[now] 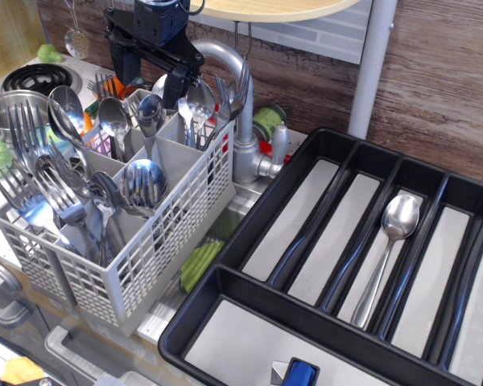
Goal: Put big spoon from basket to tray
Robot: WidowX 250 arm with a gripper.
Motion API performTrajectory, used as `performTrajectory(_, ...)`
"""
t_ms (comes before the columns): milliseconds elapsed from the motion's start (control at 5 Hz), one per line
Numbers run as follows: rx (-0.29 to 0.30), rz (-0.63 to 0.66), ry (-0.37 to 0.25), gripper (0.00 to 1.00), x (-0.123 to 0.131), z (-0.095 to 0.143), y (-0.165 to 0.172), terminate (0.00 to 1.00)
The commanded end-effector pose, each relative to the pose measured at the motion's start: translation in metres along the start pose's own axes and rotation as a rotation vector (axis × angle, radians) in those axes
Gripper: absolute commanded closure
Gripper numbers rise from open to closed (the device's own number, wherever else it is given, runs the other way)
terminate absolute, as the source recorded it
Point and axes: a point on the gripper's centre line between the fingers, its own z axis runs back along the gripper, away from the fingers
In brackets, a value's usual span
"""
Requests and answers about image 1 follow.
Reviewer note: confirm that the grey plastic cutlery basket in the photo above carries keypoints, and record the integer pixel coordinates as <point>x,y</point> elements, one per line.
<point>148,253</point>

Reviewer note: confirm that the large ladle spoon left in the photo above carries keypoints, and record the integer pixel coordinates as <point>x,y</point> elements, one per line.
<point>63,105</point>

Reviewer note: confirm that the blue clamp handle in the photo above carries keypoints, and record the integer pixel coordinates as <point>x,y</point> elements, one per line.
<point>300,373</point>

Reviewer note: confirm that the green striped toy vegetable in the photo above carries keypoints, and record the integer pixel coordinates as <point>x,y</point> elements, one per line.
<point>197,263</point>

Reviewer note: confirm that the small green toy vegetable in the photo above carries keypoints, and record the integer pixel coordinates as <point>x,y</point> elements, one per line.
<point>47,54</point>

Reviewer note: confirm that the steel pot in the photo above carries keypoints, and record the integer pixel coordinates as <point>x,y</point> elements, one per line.
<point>18,97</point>

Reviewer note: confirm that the steel spoon back right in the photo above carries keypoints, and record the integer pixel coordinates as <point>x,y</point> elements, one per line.
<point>201,103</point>

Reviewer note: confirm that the yellow toy fruit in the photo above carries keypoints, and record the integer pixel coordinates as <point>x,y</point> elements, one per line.
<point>21,370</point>

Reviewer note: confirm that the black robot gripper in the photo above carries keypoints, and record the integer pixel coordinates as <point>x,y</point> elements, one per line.
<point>155,31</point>

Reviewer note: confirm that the black stove burner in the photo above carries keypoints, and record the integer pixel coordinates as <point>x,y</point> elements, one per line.
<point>42,78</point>

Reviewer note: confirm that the large spoon front compartment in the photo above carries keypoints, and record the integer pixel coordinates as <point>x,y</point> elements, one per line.
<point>144,185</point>

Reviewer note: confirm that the black cutlery tray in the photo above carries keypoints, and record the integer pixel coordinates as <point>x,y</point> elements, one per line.
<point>288,280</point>

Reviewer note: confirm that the steel spoon in tray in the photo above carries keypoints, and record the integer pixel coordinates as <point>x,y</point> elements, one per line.
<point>399,221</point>

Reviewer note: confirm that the hanging slotted skimmer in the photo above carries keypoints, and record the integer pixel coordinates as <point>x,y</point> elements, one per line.
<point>76,41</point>

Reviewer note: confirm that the steel fork far left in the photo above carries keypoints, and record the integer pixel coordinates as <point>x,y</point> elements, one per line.
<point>28,133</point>

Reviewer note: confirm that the steel fork front left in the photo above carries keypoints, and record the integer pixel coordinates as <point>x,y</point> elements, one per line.
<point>25,197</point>

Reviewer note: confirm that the steel fork back right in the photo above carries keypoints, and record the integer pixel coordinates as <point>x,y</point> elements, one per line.
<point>230,103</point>

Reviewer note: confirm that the big steel spoon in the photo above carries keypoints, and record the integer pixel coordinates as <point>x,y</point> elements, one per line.
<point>150,115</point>

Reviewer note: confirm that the steel fork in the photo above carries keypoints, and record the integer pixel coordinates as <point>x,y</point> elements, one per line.
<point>25,197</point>
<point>105,87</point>
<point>230,103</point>
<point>28,133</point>

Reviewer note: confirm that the green can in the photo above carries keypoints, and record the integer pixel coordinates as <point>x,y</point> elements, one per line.
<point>267,119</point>

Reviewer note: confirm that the silver toy faucet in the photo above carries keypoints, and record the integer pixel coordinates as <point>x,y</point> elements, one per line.
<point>249,163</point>

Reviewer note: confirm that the steel fork back left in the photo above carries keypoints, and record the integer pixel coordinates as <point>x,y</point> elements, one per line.
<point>105,87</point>

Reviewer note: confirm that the steel spoon middle compartment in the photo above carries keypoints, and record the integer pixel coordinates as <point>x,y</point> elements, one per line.
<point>115,122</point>

